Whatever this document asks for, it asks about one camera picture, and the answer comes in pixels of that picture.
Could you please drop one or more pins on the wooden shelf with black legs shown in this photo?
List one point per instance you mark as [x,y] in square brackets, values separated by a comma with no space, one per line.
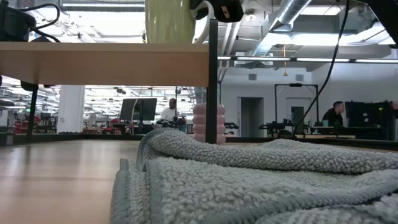
[93,63]

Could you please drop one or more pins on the black metal table frame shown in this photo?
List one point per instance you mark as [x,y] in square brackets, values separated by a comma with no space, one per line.
[77,137]

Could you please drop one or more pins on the lilac ribbed mug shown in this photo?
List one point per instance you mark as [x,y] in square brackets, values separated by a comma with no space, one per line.
[199,121]

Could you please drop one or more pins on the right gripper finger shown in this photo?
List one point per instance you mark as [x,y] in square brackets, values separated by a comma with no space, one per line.
[199,7]
[228,11]

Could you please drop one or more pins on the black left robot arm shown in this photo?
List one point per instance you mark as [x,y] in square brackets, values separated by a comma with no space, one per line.
[12,21]

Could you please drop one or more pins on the white pillar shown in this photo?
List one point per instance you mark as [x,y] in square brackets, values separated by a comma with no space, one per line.
[71,109]

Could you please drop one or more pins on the silver ceiling duct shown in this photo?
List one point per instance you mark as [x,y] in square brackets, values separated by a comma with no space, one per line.
[289,12]

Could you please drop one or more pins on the person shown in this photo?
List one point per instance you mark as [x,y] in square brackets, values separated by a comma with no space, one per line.
[169,113]
[332,116]

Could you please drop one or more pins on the black background cabinet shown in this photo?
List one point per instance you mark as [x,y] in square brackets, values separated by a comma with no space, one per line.
[367,116]

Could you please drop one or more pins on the dark background monitor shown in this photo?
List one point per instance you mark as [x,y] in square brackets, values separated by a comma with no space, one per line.
[138,109]

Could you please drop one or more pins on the grey folded cloth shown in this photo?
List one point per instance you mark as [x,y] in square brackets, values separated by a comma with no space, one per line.
[248,180]

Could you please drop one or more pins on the black background gantry frame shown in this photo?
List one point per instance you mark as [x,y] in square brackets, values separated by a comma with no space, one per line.
[295,85]

